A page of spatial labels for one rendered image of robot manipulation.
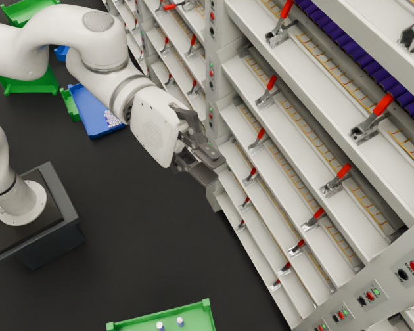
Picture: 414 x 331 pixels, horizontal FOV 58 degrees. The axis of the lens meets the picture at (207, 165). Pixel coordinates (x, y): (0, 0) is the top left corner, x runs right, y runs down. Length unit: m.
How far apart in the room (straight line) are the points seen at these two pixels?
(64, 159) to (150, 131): 1.51
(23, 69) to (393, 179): 0.63
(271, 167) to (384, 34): 0.59
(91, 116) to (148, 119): 1.56
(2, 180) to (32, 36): 0.82
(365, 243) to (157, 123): 0.47
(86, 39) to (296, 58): 0.39
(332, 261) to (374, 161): 0.38
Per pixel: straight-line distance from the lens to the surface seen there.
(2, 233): 1.61
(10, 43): 0.71
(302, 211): 1.00
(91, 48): 0.60
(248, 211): 1.40
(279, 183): 1.03
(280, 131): 0.89
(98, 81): 0.64
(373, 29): 0.56
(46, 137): 2.19
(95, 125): 2.12
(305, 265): 1.15
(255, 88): 0.96
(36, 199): 1.59
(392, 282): 0.76
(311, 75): 0.74
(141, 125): 0.60
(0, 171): 1.39
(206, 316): 1.23
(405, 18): 0.57
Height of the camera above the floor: 1.61
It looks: 57 degrees down
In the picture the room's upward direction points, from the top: straight up
